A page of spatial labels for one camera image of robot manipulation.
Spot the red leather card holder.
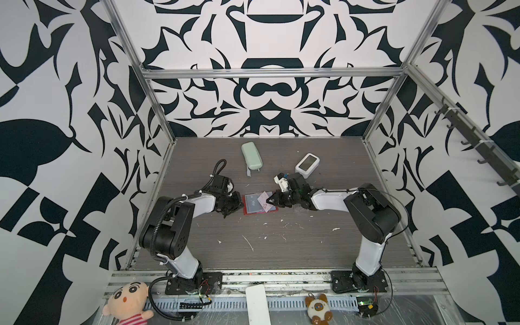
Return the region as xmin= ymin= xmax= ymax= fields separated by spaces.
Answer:
xmin=242 ymin=192 xmax=278 ymax=215

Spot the pink white card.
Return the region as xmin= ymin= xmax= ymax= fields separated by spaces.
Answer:
xmin=257 ymin=192 xmax=277 ymax=213

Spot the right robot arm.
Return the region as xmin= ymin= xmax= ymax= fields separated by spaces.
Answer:
xmin=265 ymin=173 xmax=402 ymax=277

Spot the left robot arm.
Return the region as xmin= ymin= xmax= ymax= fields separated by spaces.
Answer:
xmin=139 ymin=175 xmax=243 ymax=284

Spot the white digital clock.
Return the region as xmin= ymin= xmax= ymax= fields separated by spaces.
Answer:
xmin=295 ymin=153 xmax=320 ymax=179

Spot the green glasses case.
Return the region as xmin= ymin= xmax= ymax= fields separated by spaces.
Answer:
xmin=241 ymin=142 xmax=263 ymax=171

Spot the white rectangular box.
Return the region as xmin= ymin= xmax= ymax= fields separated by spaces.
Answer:
xmin=246 ymin=284 xmax=272 ymax=325

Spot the brown white plush toy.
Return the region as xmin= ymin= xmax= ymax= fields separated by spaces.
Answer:
xmin=305 ymin=293 xmax=333 ymax=325

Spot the small green circuit board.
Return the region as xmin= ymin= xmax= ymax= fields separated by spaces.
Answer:
xmin=356 ymin=297 xmax=379 ymax=319

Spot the cartoon boy plush doll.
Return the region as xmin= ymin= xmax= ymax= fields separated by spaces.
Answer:
xmin=102 ymin=282 xmax=154 ymax=325

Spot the grey hook rack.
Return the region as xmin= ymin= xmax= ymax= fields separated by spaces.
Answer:
xmin=435 ymin=103 xmax=519 ymax=196

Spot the left black corrugated cable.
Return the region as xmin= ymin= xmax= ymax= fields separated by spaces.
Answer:
xmin=147 ymin=194 xmax=196 ymax=322

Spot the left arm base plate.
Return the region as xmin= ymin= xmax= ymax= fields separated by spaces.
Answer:
xmin=165 ymin=272 xmax=223 ymax=295

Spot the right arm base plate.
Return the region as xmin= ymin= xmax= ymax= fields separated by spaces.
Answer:
xmin=330 ymin=269 xmax=389 ymax=294

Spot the white cable duct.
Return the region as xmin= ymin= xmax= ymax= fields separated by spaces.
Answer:
xmin=154 ymin=296 xmax=359 ymax=312

